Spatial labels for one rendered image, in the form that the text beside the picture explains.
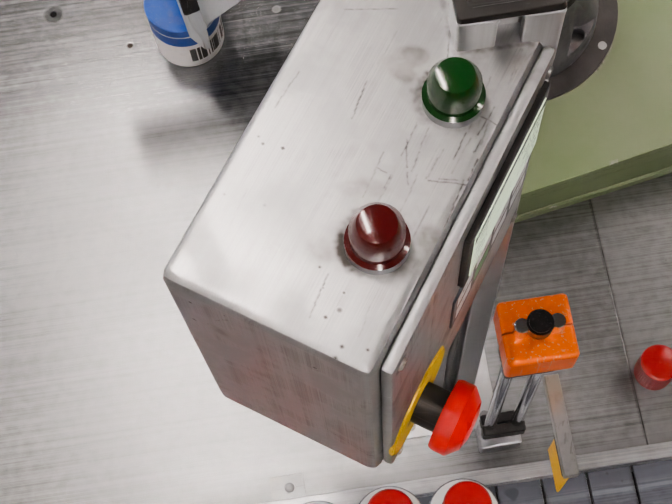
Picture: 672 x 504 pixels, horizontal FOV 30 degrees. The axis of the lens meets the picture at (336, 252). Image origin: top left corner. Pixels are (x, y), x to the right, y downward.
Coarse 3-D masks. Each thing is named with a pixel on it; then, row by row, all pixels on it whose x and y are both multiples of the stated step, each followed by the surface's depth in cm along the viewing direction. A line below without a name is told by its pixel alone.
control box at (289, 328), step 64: (320, 0) 54; (384, 0) 53; (448, 0) 53; (320, 64) 52; (384, 64) 52; (512, 64) 52; (256, 128) 51; (320, 128) 51; (384, 128) 51; (448, 128) 51; (512, 128) 51; (256, 192) 50; (320, 192) 50; (384, 192) 50; (448, 192) 50; (192, 256) 49; (256, 256) 49; (320, 256) 49; (448, 256) 49; (192, 320) 53; (256, 320) 48; (320, 320) 48; (384, 320) 48; (448, 320) 59; (256, 384) 59; (320, 384) 52; (384, 384) 50; (384, 448) 61
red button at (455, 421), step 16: (432, 384) 62; (464, 384) 61; (432, 400) 61; (448, 400) 60; (464, 400) 60; (480, 400) 61; (416, 416) 61; (432, 416) 61; (448, 416) 60; (464, 416) 60; (432, 432) 60; (448, 432) 60; (464, 432) 60; (432, 448) 61; (448, 448) 61
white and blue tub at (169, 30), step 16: (144, 0) 121; (160, 0) 120; (160, 16) 120; (176, 16) 120; (160, 32) 120; (176, 32) 119; (208, 32) 121; (160, 48) 124; (176, 48) 122; (192, 48) 122; (176, 64) 125; (192, 64) 125
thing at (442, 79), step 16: (448, 64) 49; (464, 64) 49; (432, 80) 49; (448, 80) 49; (464, 80) 49; (480, 80) 49; (432, 96) 50; (448, 96) 49; (464, 96) 49; (480, 96) 50; (432, 112) 50; (448, 112) 50; (464, 112) 50; (480, 112) 51
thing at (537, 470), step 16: (624, 448) 97; (640, 448) 97; (656, 448) 97; (528, 464) 97; (544, 464) 97; (592, 464) 97; (608, 464) 97; (624, 464) 97; (416, 480) 97; (432, 480) 97; (448, 480) 97; (480, 480) 97; (496, 480) 97; (512, 480) 97; (528, 480) 98; (320, 496) 97; (336, 496) 97; (352, 496) 97; (416, 496) 97
